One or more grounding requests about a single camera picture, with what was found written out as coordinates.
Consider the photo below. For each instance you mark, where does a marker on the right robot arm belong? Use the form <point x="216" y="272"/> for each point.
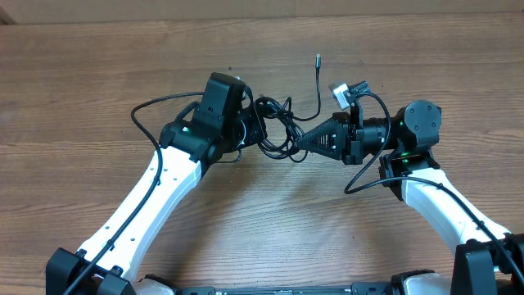
<point x="488" y="258"/>

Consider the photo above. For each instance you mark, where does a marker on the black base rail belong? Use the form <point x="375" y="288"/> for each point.
<point x="362" y="288"/>

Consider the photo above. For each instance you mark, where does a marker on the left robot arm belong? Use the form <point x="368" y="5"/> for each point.
<point x="204" y="131"/>

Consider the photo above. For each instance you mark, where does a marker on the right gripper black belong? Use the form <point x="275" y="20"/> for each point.
<point x="342" y="138"/>

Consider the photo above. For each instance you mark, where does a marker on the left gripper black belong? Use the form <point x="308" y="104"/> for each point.
<point x="256" y="129"/>

